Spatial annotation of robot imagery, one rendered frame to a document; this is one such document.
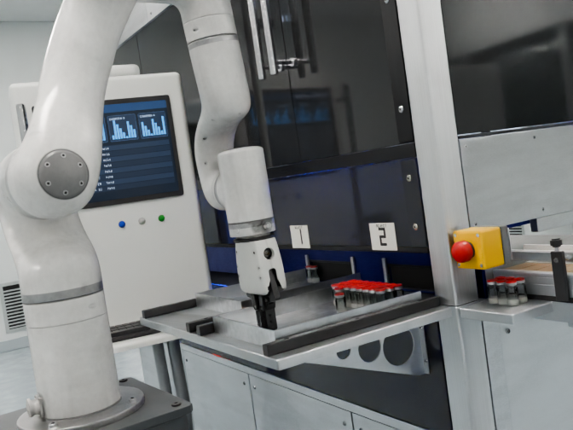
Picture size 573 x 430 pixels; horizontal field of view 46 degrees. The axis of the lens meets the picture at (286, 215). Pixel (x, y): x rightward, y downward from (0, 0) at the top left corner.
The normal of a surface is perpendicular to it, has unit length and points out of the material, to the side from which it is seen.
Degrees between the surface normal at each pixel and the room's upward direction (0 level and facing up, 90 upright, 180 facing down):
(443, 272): 90
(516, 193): 90
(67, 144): 65
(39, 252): 30
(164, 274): 90
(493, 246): 90
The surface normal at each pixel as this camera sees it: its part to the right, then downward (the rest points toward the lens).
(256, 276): -0.78, 0.20
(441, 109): 0.51, -0.03
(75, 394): 0.22, 0.02
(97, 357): 0.79, -0.08
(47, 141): 0.29, -0.45
